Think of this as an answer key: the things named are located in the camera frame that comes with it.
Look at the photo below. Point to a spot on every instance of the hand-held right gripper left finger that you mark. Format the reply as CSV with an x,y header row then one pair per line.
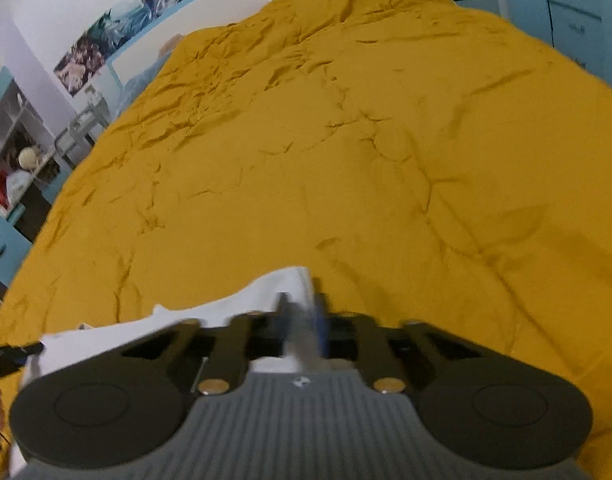
x,y
285,325

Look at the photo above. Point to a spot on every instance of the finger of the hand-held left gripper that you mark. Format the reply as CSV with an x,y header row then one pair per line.
x,y
13,355

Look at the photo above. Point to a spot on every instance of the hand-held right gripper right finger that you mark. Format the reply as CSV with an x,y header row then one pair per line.
x,y
322,325

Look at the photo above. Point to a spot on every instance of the white long-sleeved sweatshirt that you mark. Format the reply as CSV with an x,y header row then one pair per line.
x,y
136,332

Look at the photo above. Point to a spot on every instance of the blue desk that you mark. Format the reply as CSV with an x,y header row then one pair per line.
x,y
6,240

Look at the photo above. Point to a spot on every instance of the yellow bedspread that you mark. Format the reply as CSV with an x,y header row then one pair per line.
x,y
361,160

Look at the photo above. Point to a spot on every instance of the white plastic bag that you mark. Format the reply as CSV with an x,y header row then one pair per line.
x,y
18,182

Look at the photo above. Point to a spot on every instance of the cream round ornament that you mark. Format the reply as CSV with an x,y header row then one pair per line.
x,y
28,156

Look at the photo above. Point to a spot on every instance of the grey chair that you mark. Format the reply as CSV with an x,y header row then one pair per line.
x,y
73,135
97,107

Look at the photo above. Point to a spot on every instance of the white and blue bookshelf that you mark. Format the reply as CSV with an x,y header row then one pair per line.
x,y
11,115

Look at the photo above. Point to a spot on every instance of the blue pillow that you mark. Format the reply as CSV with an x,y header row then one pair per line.
x,y
143,77

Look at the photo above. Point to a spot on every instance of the pink pillow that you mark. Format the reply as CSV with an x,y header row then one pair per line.
x,y
171,44

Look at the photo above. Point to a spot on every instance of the blue nightstand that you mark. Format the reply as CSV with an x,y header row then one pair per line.
x,y
478,2

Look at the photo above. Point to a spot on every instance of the blue and white wardrobe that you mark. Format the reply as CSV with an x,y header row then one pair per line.
x,y
571,15

